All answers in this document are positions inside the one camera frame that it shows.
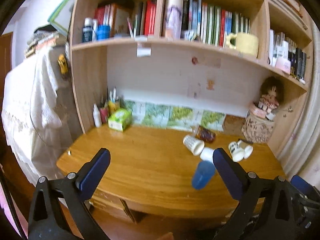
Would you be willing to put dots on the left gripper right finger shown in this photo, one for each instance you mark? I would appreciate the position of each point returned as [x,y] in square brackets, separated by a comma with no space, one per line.
[264,210]

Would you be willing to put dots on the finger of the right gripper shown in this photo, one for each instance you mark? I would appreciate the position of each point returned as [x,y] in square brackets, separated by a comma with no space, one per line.
[300,184]

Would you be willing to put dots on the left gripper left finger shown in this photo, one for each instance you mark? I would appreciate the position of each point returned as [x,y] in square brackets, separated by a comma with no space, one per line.
[46,218]

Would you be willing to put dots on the blue plastic cup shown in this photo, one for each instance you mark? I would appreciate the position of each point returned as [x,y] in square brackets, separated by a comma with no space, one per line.
[203,174]

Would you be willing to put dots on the black-print white paper cup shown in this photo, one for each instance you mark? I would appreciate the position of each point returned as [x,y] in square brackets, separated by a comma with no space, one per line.
[236,151]

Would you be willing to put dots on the plain white paper cup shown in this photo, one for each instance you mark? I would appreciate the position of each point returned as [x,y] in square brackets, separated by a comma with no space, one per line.
[248,149]

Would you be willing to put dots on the white plastic cup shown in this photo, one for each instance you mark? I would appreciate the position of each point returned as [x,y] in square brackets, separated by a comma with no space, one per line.
[207,154]

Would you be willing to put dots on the checkered paper cup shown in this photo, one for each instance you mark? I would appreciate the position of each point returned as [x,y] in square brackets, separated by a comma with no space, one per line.
[194,145]

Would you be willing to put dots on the brown patterned paper cup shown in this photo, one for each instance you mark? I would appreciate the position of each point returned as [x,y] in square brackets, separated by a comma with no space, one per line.
[205,135]

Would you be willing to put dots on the letter-print fabric basket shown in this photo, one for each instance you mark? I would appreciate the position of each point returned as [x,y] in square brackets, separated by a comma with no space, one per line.
[256,129]

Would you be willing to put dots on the white cloth cover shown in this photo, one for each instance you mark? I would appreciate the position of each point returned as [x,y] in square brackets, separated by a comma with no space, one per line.
[39,114]

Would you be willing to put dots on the white spray bottle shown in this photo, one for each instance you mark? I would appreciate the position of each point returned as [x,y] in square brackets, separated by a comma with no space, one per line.
[97,116]

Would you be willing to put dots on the rag doll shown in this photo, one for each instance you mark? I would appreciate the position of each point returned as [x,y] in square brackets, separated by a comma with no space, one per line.
[271,94]

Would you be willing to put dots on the pink pen holder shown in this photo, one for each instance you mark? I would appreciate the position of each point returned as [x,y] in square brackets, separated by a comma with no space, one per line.
[104,114]

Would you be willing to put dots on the green tissue box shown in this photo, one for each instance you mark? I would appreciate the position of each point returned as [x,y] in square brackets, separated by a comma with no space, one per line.
[120,120]

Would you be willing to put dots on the green leaf poster strip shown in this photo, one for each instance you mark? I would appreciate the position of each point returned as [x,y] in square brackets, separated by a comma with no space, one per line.
[173,117]

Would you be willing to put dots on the yellow mug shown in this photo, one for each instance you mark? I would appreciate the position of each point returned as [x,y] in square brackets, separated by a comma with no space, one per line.
[244,43]

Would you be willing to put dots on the wooden bookshelf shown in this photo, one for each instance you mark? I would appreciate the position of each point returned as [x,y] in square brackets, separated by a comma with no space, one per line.
[169,71]

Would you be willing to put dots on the blue bottle on shelf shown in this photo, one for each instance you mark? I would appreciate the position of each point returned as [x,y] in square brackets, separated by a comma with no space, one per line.
[87,30]

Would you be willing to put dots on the row of books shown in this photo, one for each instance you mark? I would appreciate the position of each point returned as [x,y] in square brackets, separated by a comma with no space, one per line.
[210,24]

